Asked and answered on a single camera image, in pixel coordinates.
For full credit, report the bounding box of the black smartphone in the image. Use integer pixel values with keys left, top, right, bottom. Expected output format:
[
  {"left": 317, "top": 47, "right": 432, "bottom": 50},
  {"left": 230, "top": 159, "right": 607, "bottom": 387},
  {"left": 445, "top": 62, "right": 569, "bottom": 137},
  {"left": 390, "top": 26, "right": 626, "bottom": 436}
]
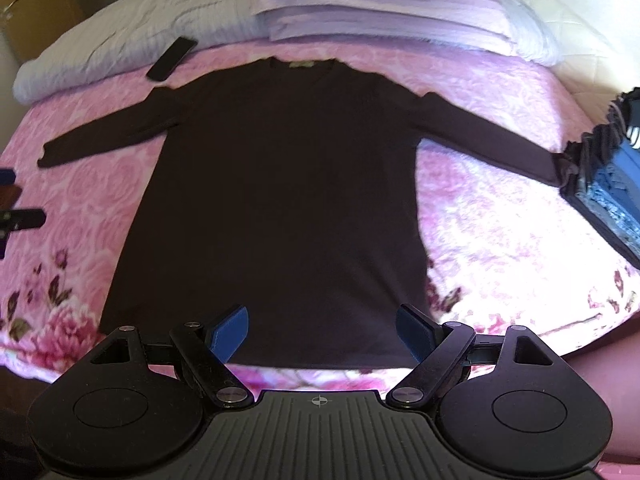
[{"left": 146, "top": 36, "right": 197, "bottom": 82}]

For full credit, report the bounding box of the black white striped garment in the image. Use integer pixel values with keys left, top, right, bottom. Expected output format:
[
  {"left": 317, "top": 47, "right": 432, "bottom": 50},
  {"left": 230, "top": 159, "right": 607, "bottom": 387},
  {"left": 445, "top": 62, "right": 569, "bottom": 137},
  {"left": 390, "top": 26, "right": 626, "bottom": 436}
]
[{"left": 607, "top": 89, "right": 640, "bottom": 151}]

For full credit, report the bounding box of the person's leg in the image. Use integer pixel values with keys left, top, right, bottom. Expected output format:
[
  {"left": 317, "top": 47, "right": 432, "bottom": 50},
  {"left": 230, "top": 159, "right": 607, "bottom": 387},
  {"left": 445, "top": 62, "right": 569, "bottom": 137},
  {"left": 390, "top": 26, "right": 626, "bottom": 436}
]
[{"left": 565, "top": 332, "right": 640, "bottom": 466}]

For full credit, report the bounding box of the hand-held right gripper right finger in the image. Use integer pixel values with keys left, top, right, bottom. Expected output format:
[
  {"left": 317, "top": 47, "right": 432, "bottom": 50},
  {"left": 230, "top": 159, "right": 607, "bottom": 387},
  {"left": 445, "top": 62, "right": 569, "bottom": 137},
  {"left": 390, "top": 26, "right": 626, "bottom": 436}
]
[{"left": 390, "top": 303, "right": 553, "bottom": 406}]

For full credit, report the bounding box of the blue folded garment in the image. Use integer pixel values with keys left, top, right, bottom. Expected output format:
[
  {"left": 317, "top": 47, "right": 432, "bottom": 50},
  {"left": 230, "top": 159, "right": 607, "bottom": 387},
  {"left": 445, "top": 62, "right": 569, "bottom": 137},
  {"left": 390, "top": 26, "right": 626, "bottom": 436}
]
[{"left": 592, "top": 142, "right": 640, "bottom": 196}]

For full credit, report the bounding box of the pale lavender quilt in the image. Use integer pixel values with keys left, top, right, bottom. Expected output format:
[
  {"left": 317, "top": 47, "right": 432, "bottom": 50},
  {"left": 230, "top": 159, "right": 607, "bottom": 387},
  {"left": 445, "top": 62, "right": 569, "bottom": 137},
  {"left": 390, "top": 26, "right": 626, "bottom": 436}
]
[{"left": 12, "top": 0, "right": 271, "bottom": 106}]

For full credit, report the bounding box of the cream quilted headboard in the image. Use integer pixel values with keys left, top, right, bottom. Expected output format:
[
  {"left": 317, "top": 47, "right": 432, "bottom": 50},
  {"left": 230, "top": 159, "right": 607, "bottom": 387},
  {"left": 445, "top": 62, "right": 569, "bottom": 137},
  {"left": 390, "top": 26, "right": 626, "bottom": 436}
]
[{"left": 505, "top": 0, "right": 640, "bottom": 111}]

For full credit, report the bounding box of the dark ruffled folded garment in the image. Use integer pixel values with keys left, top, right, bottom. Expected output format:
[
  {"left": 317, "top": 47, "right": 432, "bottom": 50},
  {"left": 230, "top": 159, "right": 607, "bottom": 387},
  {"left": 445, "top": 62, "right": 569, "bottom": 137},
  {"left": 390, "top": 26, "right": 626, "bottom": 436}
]
[{"left": 559, "top": 130, "right": 613, "bottom": 196}]

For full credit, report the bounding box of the lavender striped pillow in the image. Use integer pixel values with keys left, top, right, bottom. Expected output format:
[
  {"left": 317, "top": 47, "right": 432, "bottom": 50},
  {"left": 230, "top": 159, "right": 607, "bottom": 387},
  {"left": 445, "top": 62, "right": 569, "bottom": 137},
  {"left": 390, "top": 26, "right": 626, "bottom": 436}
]
[{"left": 250, "top": 0, "right": 561, "bottom": 66}]

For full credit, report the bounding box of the dark brown long-sleeve sweater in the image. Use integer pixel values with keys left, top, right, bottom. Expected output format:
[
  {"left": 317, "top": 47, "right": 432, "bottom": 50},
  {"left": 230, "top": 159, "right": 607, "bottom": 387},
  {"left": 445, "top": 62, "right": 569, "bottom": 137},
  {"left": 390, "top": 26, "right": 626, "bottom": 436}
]
[{"left": 37, "top": 57, "right": 576, "bottom": 371}]

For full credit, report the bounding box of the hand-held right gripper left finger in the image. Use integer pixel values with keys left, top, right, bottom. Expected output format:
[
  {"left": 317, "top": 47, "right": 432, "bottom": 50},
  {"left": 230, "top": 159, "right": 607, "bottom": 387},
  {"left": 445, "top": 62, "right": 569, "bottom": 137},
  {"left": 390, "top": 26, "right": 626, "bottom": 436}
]
[{"left": 90, "top": 304, "right": 253, "bottom": 407}]

